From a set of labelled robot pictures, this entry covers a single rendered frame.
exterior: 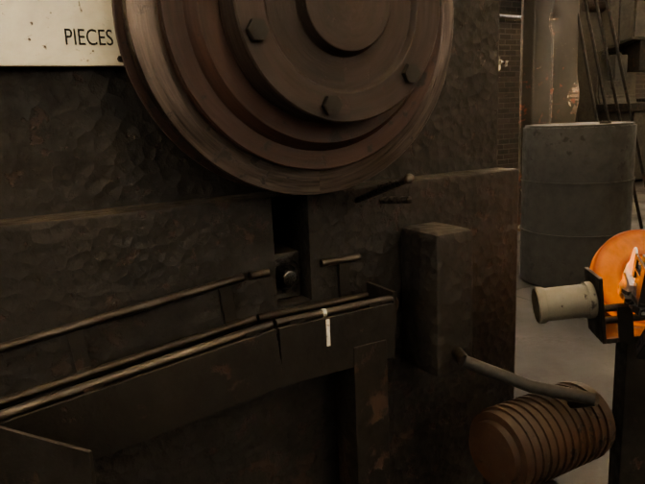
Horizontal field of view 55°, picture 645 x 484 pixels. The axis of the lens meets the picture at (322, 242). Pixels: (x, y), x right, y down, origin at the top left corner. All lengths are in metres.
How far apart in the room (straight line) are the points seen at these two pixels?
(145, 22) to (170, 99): 0.09
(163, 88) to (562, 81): 4.47
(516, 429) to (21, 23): 0.86
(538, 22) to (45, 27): 4.67
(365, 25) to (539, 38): 4.53
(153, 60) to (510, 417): 0.70
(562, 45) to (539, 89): 0.38
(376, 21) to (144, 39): 0.27
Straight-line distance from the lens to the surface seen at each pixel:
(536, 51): 5.28
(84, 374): 0.86
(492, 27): 1.24
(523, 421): 1.00
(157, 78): 0.76
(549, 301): 1.05
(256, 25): 0.70
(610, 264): 1.10
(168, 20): 0.75
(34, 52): 0.87
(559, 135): 3.45
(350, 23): 0.76
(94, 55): 0.88
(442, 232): 0.97
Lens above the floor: 0.99
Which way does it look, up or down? 12 degrees down
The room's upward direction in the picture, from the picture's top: 3 degrees counter-clockwise
